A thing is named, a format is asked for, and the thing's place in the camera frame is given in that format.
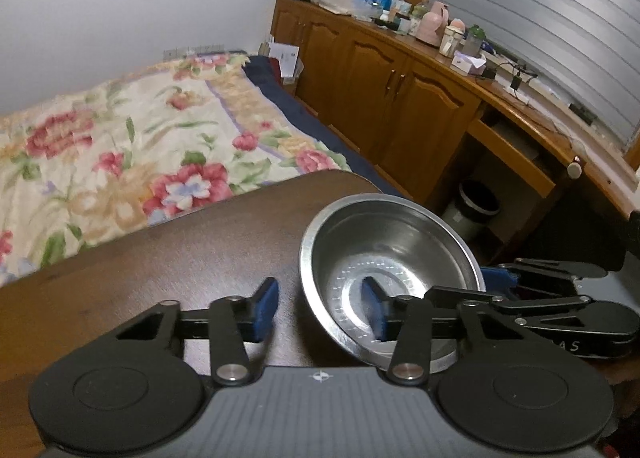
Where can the white tissue box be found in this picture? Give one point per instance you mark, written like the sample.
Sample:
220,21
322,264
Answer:
469,63

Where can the grey trash bin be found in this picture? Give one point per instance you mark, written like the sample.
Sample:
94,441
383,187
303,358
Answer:
475,218

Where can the white round knob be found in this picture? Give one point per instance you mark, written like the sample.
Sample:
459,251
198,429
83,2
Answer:
575,168

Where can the pink kettle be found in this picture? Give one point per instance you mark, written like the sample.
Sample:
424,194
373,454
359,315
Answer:
431,23

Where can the stainless steel bowl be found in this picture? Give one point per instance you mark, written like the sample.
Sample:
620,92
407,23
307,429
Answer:
390,238

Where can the clear jar with green lid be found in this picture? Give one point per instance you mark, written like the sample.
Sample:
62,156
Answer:
475,40

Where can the wooden cabinet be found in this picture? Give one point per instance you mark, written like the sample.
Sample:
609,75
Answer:
375,87

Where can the grey window blinds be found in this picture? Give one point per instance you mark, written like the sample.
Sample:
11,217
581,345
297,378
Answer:
550,2

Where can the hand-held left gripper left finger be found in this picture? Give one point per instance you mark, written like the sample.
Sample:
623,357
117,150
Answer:
265,312

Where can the floral blanket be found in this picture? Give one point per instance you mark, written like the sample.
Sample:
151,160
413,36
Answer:
125,137

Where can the wall socket strip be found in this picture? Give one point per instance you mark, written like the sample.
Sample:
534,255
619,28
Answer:
192,50

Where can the dark blue bed sheet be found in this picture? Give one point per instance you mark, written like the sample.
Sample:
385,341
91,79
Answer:
300,112

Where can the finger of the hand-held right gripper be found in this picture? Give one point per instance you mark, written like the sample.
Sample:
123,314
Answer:
545,272
500,300

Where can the white paper bag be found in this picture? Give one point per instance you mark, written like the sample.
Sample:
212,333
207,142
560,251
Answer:
285,60

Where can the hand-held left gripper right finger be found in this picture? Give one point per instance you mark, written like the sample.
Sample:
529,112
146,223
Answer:
372,309

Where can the white bottle with pink cap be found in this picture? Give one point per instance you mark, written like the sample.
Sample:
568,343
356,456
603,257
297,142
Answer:
451,40

